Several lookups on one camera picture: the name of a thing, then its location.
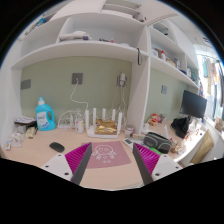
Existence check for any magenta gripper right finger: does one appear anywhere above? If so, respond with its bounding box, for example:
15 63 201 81
132 142 184 186

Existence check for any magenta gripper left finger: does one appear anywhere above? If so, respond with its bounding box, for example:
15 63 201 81
41 142 93 186

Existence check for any black computer mouse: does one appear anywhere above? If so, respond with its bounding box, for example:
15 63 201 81
49 142 65 153

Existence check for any pink mouse pad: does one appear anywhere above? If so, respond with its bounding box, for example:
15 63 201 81
87 141 131 169

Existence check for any black computer monitor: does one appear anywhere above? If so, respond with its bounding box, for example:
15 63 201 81
180 90 207 118

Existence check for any grey pencil case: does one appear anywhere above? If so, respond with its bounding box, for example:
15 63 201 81
143 132 172 154

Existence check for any white calculator device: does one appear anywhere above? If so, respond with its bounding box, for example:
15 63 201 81
122 138 133 148

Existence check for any clear plastic bottle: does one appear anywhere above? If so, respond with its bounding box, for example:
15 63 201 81
75 110 84 133

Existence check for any white wifi router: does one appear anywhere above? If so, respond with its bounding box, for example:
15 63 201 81
85 108 123 139

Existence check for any small round jar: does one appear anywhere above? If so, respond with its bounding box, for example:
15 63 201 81
125 125 134 137

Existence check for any red plush toy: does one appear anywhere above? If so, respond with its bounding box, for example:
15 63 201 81
148 113 161 126

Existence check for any gold snack bag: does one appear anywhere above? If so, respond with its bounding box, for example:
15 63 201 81
95 119 117 135

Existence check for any black bag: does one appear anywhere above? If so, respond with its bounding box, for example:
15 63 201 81
170 117 190 139

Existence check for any blue detergent bottle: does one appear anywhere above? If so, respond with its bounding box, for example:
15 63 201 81
35 97 56 131

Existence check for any white charger adapter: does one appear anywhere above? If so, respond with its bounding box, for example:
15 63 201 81
119 72 126 87

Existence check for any white wire rack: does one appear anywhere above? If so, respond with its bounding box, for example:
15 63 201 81
57 111 74 129

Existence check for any white power cable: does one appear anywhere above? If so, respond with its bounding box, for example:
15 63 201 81
69 79 89 113

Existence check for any grey wall socket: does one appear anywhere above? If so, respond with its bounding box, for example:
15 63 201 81
72 73 83 85

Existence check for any white wall shelf unit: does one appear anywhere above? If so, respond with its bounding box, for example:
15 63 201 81
12 0 198 131

